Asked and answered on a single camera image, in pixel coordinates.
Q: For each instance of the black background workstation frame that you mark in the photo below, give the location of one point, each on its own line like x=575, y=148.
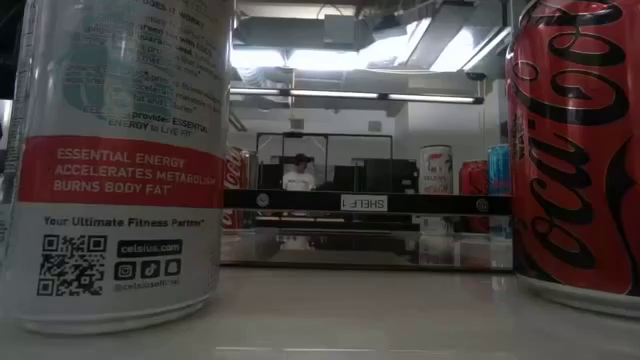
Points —
x=350, y=134

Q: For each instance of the red Coca-Cola can black lettering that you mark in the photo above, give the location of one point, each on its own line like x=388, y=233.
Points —
x=575, y=150

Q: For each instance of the grey ceiling air duct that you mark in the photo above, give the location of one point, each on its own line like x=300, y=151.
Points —
x=280, y=32

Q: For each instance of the grey wall vent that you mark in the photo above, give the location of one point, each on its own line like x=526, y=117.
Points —
x=296, y=124
x=375, y=126

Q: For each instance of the red Coca-Cola can white lettering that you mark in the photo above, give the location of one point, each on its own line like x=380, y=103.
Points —
x=232, y=170

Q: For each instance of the long ceiling light bar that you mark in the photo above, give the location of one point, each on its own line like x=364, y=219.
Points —
x=330, y=94

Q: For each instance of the white Celsius can red band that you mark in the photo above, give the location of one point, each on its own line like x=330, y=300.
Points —
x=120, y=175
x=436, y=170

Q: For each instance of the black computer monitor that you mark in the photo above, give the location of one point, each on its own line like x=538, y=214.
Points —
x=270, y=176
x=385, y=175

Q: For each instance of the wooden shelf with black rail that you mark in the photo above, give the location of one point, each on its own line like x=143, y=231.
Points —
x=300, y=201

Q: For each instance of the person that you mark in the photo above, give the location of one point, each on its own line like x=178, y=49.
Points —
x=298, y=179

